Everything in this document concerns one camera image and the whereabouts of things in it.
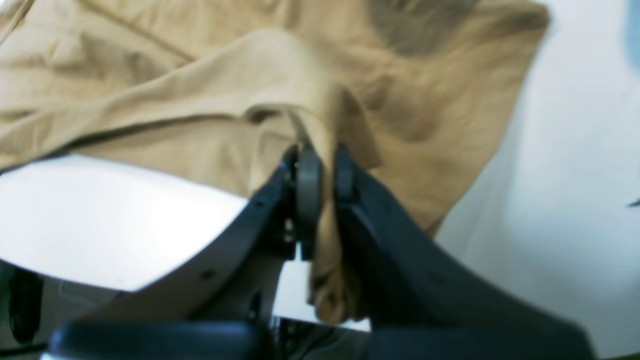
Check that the brown t-shirt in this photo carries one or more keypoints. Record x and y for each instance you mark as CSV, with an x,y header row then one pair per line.
x,y
214,91

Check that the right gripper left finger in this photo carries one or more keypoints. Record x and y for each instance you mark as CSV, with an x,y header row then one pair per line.
x,y
218,305

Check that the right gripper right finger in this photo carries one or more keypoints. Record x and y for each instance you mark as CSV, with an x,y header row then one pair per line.
x,y
423,304

